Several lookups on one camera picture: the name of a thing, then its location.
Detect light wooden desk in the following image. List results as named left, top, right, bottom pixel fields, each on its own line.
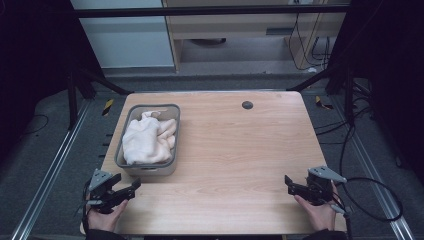
left=161, top=0, right=349, bottom=73

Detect dark curtain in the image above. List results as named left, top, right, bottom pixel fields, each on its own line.
left=0, top=0, right=104, bottom=168
left=324, top=0, right=424, bottom=188

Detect person's left hand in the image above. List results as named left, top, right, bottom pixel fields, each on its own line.
left=86, top=198, right=130, bottom=233

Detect metal floor rail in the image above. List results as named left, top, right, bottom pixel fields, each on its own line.
left=331, top=94, right=417, bottom=240
left=9, top=99, right=92, bottom=240

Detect person's right hand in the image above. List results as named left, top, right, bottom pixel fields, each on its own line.
left=293, top=182, right=340, bottom=233

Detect cream white towel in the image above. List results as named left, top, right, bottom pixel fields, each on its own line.
left=121, top=110, right=178, bottom=166

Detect black hanging desk cables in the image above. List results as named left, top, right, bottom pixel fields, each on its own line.
left=287, top=12, right=332, bottom=72

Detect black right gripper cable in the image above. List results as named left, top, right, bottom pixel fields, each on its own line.
left=333, top=124, right=405, bottom=240

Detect black floor cables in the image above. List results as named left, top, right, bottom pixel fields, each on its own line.
left=313, top=78, right=379, bottom=146

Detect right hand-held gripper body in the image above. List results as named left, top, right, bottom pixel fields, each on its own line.
left=304, top=165, right=348, bottom=206

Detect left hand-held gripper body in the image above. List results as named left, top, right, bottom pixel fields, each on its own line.
left=87, top=168, right=124, bottom=215

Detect black yellow floor tape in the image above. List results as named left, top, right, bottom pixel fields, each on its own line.
left=101, top=98, right=115, bottom=117
left=314, top=95, right=335, bottom=111

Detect thin black floor cable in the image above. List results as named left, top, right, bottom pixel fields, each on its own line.
left=19, top=113, right=50, bottom=138

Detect black horizontal bar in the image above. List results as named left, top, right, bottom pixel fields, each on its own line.
left=73, top=4, right=352, bottom=19

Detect white cabinet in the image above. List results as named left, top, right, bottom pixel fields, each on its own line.
left=69, top=0, right=176, bottom=70

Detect black metal stand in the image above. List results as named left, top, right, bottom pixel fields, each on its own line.
left=65, top=61, right=135, bottom=132
left=285, top=61, right=357, bottom=126

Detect grey rimmed storage basket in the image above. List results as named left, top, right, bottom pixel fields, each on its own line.
left=114, top=103, right=182, bottom=177

